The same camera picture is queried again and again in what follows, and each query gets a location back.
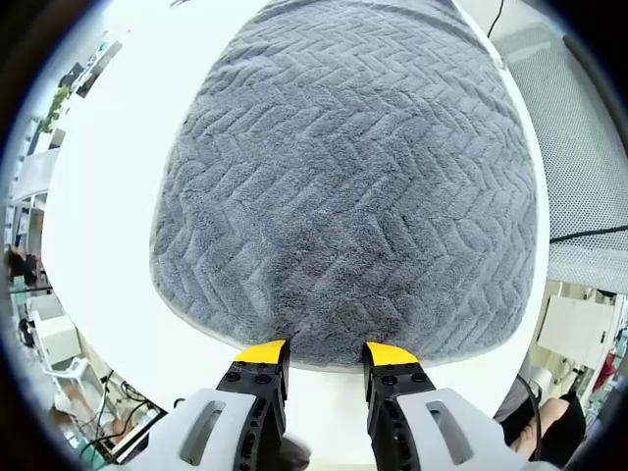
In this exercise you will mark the grey towel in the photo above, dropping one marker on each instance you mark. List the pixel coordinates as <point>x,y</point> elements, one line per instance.
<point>343,196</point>

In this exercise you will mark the person's left hand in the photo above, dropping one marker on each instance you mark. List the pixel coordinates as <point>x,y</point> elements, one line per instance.
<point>295,456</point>

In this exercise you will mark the person's leg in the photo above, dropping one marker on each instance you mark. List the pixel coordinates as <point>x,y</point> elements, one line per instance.
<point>549,422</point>

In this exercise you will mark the white cabinet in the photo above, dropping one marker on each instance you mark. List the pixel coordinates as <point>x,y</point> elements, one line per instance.
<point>574,331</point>

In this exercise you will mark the grey mesh office chair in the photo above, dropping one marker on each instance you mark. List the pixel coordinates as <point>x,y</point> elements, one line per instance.
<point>589,172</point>

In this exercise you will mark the green potted plant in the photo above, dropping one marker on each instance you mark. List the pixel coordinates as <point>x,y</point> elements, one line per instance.
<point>56,110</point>

